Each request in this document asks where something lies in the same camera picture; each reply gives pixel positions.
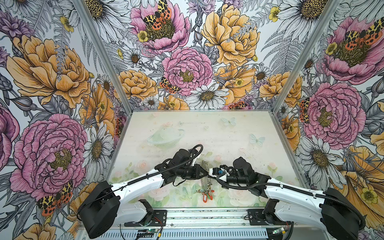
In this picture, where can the metal key organizer plate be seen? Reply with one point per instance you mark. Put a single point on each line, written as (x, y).
(206, 184)

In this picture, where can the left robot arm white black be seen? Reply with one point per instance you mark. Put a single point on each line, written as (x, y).
(109, 205)

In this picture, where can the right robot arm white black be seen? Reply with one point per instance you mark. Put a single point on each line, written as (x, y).
(326, 210)

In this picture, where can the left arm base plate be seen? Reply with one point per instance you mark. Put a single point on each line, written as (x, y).
(157, 219)

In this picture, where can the white vented cable duct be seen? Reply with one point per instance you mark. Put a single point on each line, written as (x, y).
(188, 234)

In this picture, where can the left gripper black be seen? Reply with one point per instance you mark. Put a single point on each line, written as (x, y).
(197, 169)

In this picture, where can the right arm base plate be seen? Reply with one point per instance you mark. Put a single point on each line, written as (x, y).
(257, 217)

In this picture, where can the aluminium front rail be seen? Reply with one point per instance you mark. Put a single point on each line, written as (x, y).
(211, 217)

